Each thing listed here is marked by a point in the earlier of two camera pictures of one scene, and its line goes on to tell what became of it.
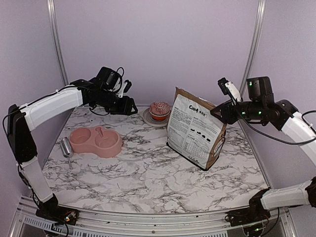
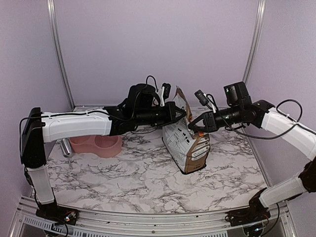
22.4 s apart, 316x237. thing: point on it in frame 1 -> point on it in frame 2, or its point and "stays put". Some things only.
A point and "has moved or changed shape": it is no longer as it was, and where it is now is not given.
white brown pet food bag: [194, 132] has moved or changed shape
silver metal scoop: [66, 149] stays put
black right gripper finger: [220, 112] -> [195, 128]
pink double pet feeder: [104, 143] stays put
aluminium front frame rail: [27, 222] stays put
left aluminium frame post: [56, 34] stays put
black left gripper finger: [129, 106] -> [182, 111]
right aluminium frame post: [255, 39] stays put
